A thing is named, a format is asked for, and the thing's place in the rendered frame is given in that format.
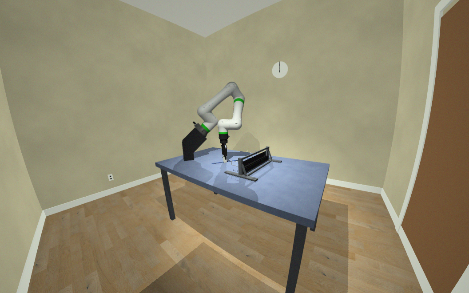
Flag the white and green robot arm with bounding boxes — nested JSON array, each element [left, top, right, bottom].
[[193, 82, 245, 140]]

